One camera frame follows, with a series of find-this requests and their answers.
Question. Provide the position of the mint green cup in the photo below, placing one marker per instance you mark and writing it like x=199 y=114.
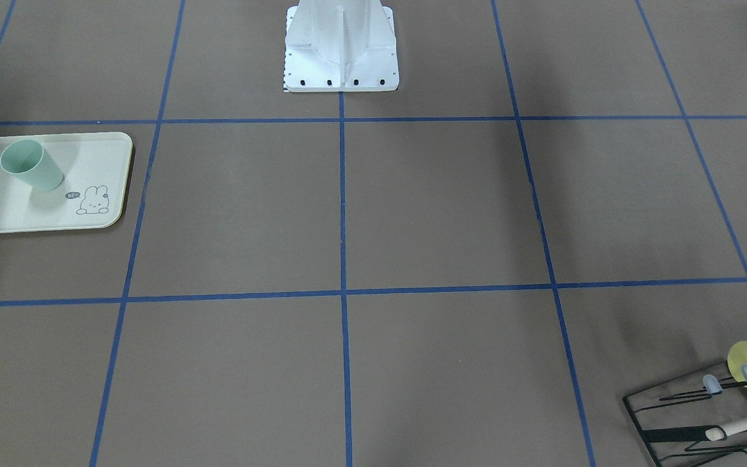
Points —
x=28 y=161

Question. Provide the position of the black wire cup rack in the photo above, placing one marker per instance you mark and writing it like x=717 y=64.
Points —
x=696 y=419

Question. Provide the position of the cream rabbit tray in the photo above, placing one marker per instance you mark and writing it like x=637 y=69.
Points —
x=91 y=196

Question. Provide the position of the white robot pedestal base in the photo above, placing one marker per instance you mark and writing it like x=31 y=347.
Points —
x=340 y=46

